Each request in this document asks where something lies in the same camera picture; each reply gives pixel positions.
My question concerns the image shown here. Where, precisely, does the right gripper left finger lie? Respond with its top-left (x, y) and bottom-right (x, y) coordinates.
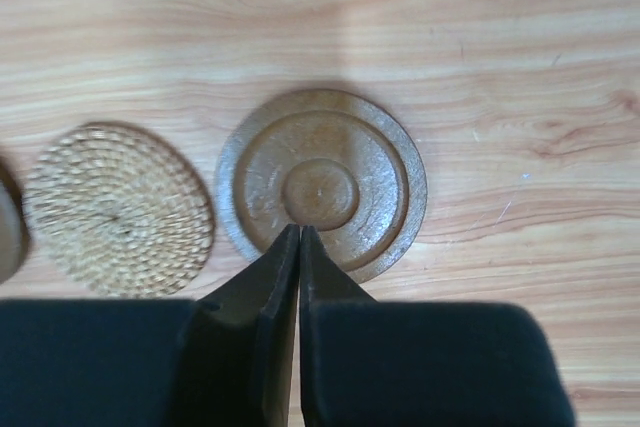
top-left (172, 226), bottom-right (300, 426)

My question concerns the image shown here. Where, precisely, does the woven rattan coaster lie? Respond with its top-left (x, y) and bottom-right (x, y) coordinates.
top-left (24, 121), bottom-right (214, 298)

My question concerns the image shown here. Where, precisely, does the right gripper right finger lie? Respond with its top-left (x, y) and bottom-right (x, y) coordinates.
top-left (299, 227), bottom-right (575, 426)

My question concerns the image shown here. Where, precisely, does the brown wooden coaster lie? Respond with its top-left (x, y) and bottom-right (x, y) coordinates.
top-left (1, 156), bottom-right (31, 284)
top-left (214, 89), bottom-right (428, 283)

